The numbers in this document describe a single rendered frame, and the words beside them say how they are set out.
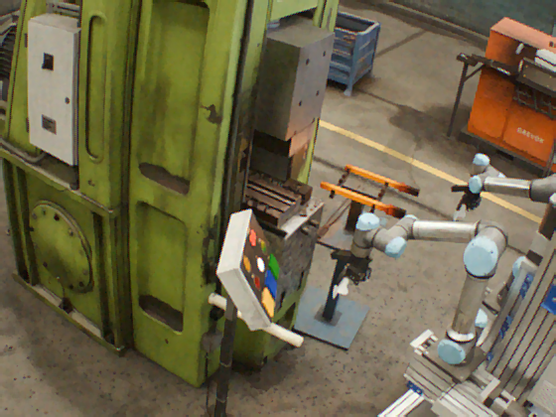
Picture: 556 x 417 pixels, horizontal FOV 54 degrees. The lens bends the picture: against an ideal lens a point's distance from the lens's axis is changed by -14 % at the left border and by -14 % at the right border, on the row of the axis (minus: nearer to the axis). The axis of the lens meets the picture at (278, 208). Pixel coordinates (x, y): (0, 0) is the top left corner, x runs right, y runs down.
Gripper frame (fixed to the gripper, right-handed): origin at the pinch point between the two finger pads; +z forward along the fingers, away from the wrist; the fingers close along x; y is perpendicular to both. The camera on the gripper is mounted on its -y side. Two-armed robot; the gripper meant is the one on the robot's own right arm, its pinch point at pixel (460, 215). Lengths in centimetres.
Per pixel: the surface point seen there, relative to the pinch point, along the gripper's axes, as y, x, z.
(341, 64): -270, 231, 63
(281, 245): -38, -86, 5
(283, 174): -71, -55, -2
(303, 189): -55, -59, -5
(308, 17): -71, -55, -83
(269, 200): -55, -79, -6
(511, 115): -90, 285, 46
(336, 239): -46, -37, 28
